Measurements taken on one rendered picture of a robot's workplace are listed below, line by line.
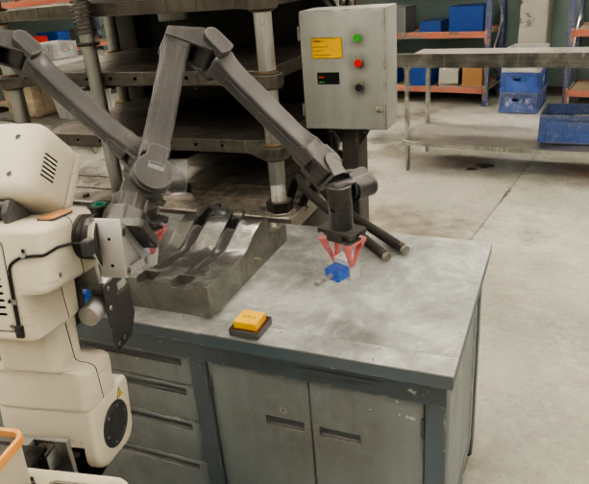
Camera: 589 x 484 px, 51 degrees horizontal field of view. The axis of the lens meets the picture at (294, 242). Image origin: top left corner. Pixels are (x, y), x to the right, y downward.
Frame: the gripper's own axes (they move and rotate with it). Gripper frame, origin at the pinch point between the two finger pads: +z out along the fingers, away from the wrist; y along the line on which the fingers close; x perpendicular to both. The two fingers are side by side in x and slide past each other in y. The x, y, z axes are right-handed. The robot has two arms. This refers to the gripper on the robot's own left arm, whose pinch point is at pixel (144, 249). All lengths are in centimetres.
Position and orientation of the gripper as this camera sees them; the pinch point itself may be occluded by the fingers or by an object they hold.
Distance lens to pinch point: 165.1
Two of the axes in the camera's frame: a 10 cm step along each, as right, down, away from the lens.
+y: -9.2, -2.3, 3.3
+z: -1.2, 9.4, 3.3
